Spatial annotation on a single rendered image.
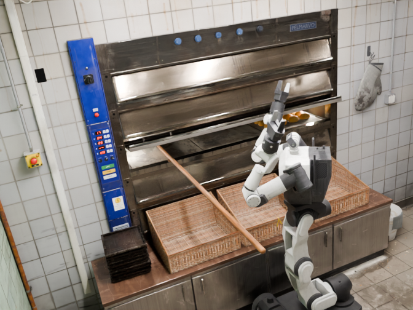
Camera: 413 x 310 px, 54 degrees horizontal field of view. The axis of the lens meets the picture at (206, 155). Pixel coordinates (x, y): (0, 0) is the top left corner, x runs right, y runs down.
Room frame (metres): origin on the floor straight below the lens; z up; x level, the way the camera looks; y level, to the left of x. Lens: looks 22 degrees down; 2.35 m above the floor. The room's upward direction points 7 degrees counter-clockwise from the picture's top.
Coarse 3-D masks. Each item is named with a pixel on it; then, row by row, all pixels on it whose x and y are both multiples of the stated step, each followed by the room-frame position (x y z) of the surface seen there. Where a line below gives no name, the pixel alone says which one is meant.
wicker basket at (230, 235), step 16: (208, 192) 2.92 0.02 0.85; (160, 208) 2.77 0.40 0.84; (176, 208) 2.81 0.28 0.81; (192, 208) 2.85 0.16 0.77; (208, 208) 2.88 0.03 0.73; (160, 224) 2.73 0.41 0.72; (176, 224) 2.76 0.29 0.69; (192, 224) 2.80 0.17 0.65; (208, 224) 2.84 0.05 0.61; (224, 224) 2.72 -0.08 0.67; (160, 240) 2.43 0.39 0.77; (192, 240) 2.66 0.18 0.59; (208, 240) 2.43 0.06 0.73; (224, 240) 2.46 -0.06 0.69; (160, 256) 2.50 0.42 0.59; (176, 256) 2.32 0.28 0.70; (192, 256) 2.46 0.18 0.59; (208, 256) 2.41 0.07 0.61
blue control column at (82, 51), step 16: (80, 48) 2.66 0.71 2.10; (80, 64) 2.65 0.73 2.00; (96, 64) 2.69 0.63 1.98; (80, 80) 2.64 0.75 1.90; (96, 80) 2.68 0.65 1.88; (80, 96) 2.64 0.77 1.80; (96, 96) 2.67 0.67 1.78; (96, 112) 2.66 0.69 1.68; (96, 128) 2.66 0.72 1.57; (112, 192) 2.66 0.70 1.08; (112, 208) 2.65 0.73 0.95; (112, 224) 2.64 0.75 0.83; (128, 224) 2.68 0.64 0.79
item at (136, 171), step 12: (324, 120) 3.40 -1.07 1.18; (288, 132) 3.23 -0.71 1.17; (228, 144) 3.09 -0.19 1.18; (240, 144) 3.07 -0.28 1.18; (252, 144) 3.10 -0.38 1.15; (180, 156) 2.94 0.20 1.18; (192, 156) 2.92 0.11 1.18; (204, 156) 2.95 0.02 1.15; (144, 168) 2.79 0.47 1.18; (156, 168) 2.81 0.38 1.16
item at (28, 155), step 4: (24, 152) 2.51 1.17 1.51; (28, 152) 2.50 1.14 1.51; (32, 152) 2.49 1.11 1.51; (36, 152) 2.48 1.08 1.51; (40, 152) 2.49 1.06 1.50; (24, 156) 2.45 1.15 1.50; (28, 156) 2.46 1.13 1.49; (32, 156) 2.46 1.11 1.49; (40, 156) 2.48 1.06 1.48; (28, 160) 2.45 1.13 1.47; (40, 160) 2.48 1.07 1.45; (28, 164) 2.45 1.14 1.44; (32, 164) 2.46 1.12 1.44; (36, 164) 2.47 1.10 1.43; (40, 164) 2.47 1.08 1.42; (28, 168) 2.45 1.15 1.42
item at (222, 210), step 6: (162, 150) 3.05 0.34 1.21; (168, 156) 2.90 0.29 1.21; (174, 162) 2.78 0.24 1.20; (180, 168) 2.66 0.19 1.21; (186, 174) 2.54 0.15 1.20; (192, 180) 2.43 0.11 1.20; (198, 186) 2.34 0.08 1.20; (204, 192) 2.25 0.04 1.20; (210, 198) 2.16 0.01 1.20; (216, 204) 2.08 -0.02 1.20; (222, 210) 2.00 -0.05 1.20; (228, 216) 1.93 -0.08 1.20; (234, 222) 1.86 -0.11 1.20; (240, 228) 1.80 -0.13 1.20; (246, 234) 1.74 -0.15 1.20; (252, 240) 1.68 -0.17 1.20; (258, 246) 1.63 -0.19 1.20; (264, 252) 1.60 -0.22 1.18
